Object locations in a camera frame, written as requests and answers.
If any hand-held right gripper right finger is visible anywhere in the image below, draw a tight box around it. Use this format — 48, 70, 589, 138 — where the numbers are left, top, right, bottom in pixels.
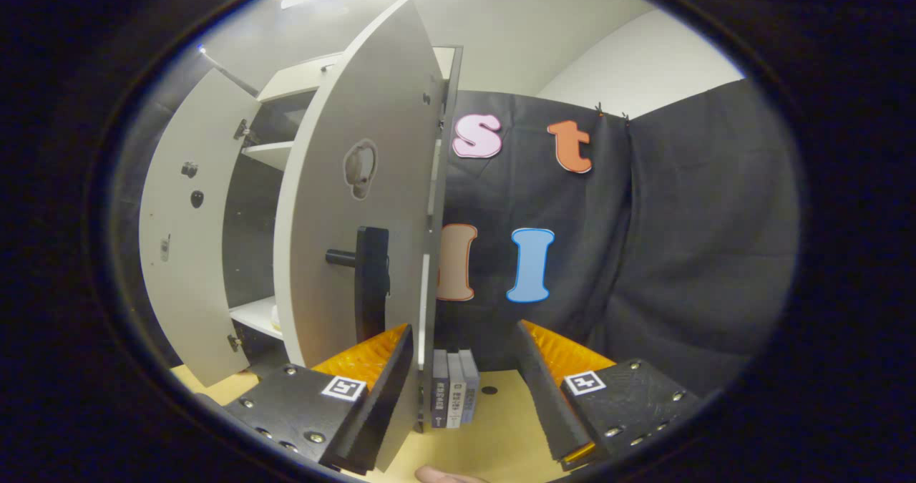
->
517, 320, 706, 471

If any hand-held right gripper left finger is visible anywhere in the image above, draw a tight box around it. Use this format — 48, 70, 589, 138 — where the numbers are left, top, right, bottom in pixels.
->
215, 323, 416, 475

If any white cabinet door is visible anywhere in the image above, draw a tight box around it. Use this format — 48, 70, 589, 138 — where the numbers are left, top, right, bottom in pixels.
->
273, 0, 446, 473
138, 68, 260, 388

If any white grey shoe cabinet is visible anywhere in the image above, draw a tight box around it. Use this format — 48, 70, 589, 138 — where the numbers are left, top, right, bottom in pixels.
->
222, 45, 464, 434

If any dark purple book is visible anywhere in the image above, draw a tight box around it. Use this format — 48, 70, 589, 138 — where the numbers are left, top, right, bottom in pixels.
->
432, 349, 450, 430

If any white book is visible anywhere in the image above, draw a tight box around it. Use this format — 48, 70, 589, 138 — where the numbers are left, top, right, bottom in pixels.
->
447, 352, 466, 428

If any black backdrop cloth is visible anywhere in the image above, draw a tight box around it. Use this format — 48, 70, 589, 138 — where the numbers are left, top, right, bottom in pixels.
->
107, 75, 802, 398

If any black door handle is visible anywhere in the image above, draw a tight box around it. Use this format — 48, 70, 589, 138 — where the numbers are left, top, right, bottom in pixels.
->
326, 225, 391, 344

